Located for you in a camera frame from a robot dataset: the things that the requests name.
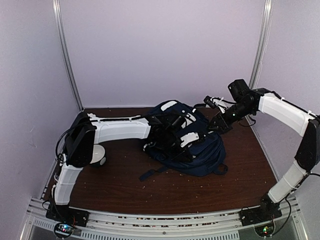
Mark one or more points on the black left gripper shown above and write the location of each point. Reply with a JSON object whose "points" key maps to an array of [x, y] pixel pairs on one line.
{"points": [[181, 156]]}

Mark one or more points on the white scalloped ceramic dish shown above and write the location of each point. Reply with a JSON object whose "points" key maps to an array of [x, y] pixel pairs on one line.
{"points": [[91, 115]]}

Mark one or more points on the white bowl teal outside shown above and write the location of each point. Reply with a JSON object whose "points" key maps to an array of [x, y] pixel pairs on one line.
{"points": [[99, 157]]}

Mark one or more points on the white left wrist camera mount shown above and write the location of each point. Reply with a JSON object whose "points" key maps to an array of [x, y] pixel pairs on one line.
{"points": [[188, 138]]}

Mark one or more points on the navy blue student backpack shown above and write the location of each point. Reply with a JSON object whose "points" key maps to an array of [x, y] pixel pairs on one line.
{"points": [[208, 153]]}

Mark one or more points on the aluminium right corner post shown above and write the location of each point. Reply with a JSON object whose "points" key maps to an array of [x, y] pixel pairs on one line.
{"points": [[262, 43]]}

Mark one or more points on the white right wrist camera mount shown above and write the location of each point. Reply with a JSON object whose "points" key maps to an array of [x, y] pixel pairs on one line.
{"points": [[216, 102]]}

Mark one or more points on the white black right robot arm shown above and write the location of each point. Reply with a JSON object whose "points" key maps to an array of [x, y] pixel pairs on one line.
{"points": [[288, 134]]}

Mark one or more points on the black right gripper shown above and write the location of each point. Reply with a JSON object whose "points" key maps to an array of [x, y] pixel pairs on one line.
{"points": [[219, 123]]}

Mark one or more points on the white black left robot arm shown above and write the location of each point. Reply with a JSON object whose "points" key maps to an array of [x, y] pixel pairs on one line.
{"points": [[82, 146]]}

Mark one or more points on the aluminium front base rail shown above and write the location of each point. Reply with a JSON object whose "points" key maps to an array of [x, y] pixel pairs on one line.
{"points": [[219, 225]]}

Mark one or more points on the aluminium left corner post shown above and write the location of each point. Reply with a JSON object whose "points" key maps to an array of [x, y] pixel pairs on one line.
{"points": [[65, 53]]}

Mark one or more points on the aluminium corner post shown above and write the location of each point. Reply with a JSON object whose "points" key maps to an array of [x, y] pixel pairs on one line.
{"points": [[65, 53], [262, 43]]}

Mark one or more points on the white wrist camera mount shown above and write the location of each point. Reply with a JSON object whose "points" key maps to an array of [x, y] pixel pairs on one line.
{"points": [[216, 102], [188, 138]]}

